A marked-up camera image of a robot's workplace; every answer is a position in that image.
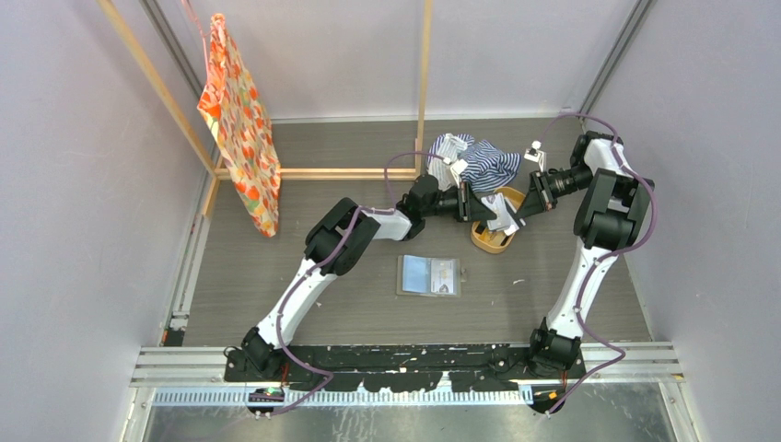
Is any blue white striped cloth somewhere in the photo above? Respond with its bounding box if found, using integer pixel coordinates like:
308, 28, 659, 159
426, 134, 522, 192

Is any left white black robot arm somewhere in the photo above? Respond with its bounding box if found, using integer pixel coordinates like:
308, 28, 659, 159
239, 175, 497, 381

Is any yellow oval tray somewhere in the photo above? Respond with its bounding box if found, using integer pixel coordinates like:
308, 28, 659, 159
471, 186, 526, 254

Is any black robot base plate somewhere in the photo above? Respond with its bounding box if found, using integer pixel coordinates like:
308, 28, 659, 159
223, 343, 562, 392

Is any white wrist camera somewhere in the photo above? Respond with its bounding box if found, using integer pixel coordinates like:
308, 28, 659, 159
524, 140, 547, 172
442, 157, 469, 187

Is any wooden rack frame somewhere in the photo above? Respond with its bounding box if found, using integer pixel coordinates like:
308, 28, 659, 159
97, 0, 435, 217

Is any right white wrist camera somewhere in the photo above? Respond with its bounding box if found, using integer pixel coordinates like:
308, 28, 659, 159
524, 140, 547, 172

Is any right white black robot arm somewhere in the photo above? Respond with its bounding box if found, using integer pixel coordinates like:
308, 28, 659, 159
515, 131, 653, 378

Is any aluminium rail frame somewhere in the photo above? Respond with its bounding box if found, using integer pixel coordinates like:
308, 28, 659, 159
120, 342, 704, 441

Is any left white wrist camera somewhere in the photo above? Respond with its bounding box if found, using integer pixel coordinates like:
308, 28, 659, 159
442, 157, 469, 187

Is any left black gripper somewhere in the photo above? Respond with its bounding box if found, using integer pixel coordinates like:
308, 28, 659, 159
422, 182, 496, 223

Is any orange floral cloth bag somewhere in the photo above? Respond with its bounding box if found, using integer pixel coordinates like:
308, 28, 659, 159
197, 14, 282, 238

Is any clear grey card holder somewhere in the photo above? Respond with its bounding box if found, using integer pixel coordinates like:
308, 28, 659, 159
396, 254, 464, 298

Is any silver VIP card front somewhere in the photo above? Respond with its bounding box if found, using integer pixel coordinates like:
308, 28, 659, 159
430, 259, 460, 296

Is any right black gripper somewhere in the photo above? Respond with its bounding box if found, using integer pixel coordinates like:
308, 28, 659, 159
517, 163, 593, 220

